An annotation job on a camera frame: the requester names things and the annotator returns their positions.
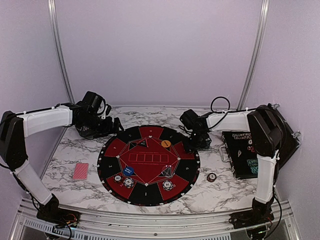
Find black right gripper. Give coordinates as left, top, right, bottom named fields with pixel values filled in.
left=182, top=131, right=207, bottom=153

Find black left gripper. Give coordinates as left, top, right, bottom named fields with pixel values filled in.
left=79, top=113, right=124, bottom=139

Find orange big blind button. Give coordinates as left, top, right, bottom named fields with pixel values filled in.
left=161, top=140, right=172, bottom=148

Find red brown chip stack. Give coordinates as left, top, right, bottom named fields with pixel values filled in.
left=207, top=173, right=217, bottom=183

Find blue small blind button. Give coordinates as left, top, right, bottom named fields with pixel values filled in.
left=123, top=166, right=136, bottom=177

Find red brown poker chip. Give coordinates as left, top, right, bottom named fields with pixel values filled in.
left=113, top=175, right=123, bottom=183

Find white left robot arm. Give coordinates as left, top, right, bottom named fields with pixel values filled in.
left=0, top=91, right=124, bottom=223

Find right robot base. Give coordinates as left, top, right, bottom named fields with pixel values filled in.
left=228, top=209, right=275, bottom=239

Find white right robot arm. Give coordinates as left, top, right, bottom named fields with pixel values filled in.
left=180, top=105, right=286, bottom=204

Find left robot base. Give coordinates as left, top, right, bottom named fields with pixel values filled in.
left=36, top=203, right=80, bottom=227

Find clear round dealer button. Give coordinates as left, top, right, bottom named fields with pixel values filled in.
left=159, top=165, right=175, bottom=178

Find red playing card deck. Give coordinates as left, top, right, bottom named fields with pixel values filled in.
left=72, top=163, right=89, bottom=180

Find black poker chip case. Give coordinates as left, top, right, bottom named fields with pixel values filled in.
left=222, top=103, right=300, bottom=179

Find round red black poker mat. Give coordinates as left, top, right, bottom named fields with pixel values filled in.
left=97, top=125, right=201, bottom=207

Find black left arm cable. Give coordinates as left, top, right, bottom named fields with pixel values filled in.
left=15, top=102, right=76, bottom=118

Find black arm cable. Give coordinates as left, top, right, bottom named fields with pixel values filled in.
left=210, top=96, right=232, bottom=126
left=15, top=102, right=76, bottom=118

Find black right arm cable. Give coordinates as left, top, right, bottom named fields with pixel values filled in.
left=210, top=96, right=232, bottom=126

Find aluminium front rail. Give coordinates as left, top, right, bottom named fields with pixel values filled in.
left=7, top=197, right=306, bottom=240

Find left aluminium frame post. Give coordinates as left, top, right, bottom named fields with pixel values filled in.
left=47, top=0, right=75, bottom=103

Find aluminium frame post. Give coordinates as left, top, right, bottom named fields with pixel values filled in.
left=47, top=0, right=75, bottom=103
left=236, top=0, right=270, bottom=110

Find right aluminium frame post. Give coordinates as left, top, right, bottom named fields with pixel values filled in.
left=236, top=0, right=270, bottom=110

